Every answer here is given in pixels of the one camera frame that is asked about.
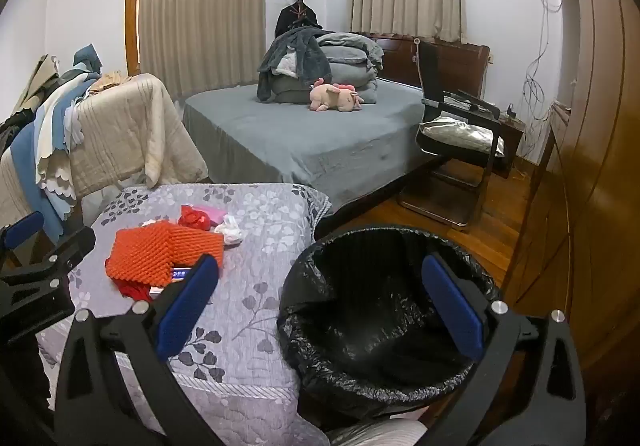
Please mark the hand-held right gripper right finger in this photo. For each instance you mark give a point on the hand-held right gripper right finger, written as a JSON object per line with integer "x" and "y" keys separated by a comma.
{"x": 452, "y": 306}

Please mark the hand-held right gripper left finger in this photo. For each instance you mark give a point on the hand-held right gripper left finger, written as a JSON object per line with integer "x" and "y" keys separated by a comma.
{"x": 187, "y": 306}

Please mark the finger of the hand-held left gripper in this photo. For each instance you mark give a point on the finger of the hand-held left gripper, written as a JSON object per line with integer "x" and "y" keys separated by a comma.
{"x": 65, "y": 251}
{"x": 22, "y": 228}

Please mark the white and blue carton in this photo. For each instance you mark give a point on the white and blue carton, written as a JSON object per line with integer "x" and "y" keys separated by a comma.
{"x": 170, "y": 277}

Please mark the orange foam net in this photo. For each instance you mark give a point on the orange foam net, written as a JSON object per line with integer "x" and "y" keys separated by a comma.
{"x": 160, "y": 251}

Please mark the white tissue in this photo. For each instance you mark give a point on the white tissue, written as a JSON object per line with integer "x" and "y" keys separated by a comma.
{"x": 230, "y": 230}

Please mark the red plastic bag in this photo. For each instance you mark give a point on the red plastic bag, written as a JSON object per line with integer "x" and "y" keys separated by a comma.
{"x": 195, "y": 218}

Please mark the waste bin with black bag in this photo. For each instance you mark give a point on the waste bin with black bag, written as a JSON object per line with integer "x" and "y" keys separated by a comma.
{"x": 360, "y": 286}

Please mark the pink packet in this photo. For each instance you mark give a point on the pink packet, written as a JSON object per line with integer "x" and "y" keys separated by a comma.
{"x": 217, "y": 213}

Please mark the floral cloth-covered table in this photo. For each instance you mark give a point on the floral cloth-covered table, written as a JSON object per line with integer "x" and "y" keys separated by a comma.
{"x": 260, "y": 276}

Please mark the blue and white scalloped cloth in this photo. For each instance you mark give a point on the blue and white scalloped cloth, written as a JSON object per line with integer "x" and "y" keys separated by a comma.
{"x": 50, "y": 140}

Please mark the beige quilted blanket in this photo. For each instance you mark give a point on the beige quilted blanket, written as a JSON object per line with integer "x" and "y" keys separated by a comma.
{"x": 120, "y": 135}

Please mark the person's light striped clothing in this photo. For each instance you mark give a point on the person's light striped clothing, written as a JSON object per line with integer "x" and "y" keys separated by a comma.
{"x": 375, "y": 433}

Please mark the olive beige cloth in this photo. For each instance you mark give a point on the olive beige cloth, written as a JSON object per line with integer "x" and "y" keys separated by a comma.
{"x": 40, "y": 75}

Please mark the tan crumpled cloth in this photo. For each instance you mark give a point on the tan crumpled cloth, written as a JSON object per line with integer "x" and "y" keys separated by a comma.
{"x": 110, "y": 80}

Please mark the silver cushion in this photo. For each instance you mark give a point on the silver cushion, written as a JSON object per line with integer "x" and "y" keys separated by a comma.
{"x": 460, "y": 133}

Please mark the wooden nightstand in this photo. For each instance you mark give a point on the wooden nightstand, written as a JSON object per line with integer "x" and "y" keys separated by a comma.
{"x": 512, "y": 140}

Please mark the wooden wardrobe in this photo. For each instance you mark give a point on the wooden wardrobe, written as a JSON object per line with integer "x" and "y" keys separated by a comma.
{"x": 600, "y": 175}

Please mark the bed with grey sheet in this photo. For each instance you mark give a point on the bed with grey sheet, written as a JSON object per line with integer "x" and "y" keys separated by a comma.
{"x": 310, "y": 145}

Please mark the black cantilever chair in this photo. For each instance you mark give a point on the black cantilever chair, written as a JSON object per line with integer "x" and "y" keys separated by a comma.
{"x": 432, "y": 70}

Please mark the dark grey pillow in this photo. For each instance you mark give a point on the dark grey pillow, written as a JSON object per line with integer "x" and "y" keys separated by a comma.
{"x": 292, "y": 93}

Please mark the pink plush toy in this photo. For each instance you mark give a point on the pink plush toy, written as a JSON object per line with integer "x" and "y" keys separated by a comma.
{"x": 335, "y": 98}

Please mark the light grey pillow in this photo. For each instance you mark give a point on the light grey pillow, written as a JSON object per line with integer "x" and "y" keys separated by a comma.
{"x": 352, "y": 78}

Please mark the wooden headboard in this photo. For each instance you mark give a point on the wooden headboard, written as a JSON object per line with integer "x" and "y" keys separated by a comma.
{"x": 392, "y": 56}

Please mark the wide beige curtain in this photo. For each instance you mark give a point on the wide beige curtain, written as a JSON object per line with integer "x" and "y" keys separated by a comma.
{"x": 200, "y": 10}

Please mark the grey fleece blanket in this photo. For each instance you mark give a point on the grey fleece blanket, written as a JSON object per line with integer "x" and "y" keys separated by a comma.
{"x": 295, "y": 50}

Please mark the folded grey duvet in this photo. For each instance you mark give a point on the folded grey duvet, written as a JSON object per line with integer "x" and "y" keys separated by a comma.
{"x": 350, "y": 48}

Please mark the dark jacket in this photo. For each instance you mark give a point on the dark jacket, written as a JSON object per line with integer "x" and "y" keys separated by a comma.
{"x": 286, "y": 20}

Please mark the wooden coat rack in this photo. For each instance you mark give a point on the wooden coat rack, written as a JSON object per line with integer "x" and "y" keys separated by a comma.
{"x": 300, "y": 0}

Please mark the wooden window frame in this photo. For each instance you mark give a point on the wooden window frame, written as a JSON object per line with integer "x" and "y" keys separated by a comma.
{"x": 132, "y": 5}

